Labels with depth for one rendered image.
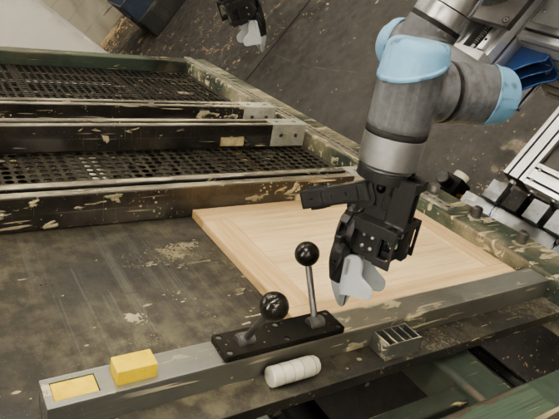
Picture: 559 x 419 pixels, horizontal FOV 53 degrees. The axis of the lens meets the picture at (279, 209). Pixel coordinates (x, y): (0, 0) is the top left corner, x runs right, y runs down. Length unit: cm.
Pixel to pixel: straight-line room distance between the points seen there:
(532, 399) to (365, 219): 35
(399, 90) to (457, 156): 200
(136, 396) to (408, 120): 46
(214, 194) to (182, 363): 54
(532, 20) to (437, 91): 94
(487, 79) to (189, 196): 69
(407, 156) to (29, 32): 436
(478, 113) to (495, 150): 186
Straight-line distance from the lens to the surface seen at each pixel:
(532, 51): 158
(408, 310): 96
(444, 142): 270
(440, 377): 102
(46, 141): 150
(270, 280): 99
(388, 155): 66
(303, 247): 82
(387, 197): 70
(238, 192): 124
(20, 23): 485
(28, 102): 167
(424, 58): 64
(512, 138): 258
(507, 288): 115
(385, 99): 65
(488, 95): 71
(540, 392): 89
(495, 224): 141
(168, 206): 118
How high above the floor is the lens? 204
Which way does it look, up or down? 42 degrees down
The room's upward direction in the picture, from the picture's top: 54 degrees counter-clockwise
